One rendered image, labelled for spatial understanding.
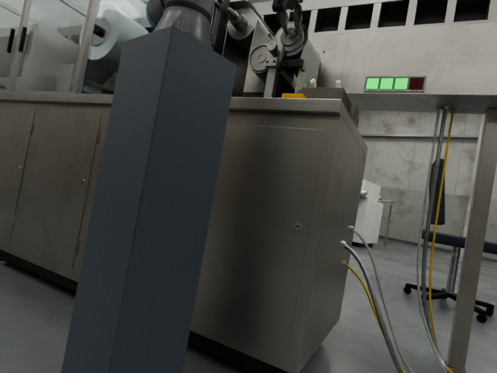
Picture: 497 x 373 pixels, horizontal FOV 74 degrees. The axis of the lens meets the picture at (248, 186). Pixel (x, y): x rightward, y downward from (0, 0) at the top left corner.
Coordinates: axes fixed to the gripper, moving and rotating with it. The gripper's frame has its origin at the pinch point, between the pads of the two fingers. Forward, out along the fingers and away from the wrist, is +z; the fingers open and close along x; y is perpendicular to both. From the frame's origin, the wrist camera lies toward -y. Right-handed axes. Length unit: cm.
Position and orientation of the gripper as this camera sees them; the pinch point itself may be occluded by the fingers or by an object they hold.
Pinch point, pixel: (291, 32)
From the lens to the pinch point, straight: 144.5
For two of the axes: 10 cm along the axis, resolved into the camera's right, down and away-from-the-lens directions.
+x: -8.8, -1.4, 4.5
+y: 4.2, -6.9, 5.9
